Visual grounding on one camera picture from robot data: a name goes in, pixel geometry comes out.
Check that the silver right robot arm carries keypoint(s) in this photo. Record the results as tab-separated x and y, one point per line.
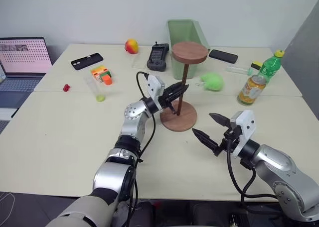
281	167

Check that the yellow green orange block stack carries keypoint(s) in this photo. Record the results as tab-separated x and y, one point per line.
97	71

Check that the grey partition panel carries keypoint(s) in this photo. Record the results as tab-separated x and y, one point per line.
306	50

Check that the black handheld controller device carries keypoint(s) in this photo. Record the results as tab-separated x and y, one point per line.
157	57

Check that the clear tube with green cap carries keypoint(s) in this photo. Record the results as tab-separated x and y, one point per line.
238	69

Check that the clear cup with green bottom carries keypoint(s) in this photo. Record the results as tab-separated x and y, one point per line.
99	97

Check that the orange label drink can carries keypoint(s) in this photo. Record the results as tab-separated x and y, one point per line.
250	91

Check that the red yellow mango fruit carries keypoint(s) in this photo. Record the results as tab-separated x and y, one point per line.
131	46

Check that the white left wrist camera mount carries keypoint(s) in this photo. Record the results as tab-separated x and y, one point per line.
154	86

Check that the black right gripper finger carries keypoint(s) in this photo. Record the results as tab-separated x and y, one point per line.
205	139
221	119

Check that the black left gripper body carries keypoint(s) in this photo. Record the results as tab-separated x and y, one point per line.
166	95

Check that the yellow black sponge block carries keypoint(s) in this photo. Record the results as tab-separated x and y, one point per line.
255	65

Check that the black phone case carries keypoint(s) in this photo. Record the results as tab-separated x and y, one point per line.
87	61

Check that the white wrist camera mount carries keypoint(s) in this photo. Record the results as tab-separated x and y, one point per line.
154	86
245	123

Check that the round wooden base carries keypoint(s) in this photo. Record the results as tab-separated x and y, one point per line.
185	120

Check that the orange toy block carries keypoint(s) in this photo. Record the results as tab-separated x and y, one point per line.
109	80

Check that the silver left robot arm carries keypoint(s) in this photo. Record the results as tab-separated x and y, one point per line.
129	127

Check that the pale green plastic bin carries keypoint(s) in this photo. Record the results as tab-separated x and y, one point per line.
182	33

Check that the small red toy piece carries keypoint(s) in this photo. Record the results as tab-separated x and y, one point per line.
66	87

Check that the black smartphone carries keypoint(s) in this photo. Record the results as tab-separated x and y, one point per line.
223	56

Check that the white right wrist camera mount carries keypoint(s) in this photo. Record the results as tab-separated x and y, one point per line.
245	123

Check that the wooden pole with round disc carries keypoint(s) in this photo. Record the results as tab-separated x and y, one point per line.
190	52

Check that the grey open laptop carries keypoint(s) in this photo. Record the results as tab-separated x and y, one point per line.
22	55

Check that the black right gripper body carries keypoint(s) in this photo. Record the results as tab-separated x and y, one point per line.
228	140

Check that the green fluffy plush toy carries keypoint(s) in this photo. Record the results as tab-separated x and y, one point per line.
212	81

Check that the green bottle with yellow cap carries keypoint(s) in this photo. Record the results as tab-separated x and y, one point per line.
270	67

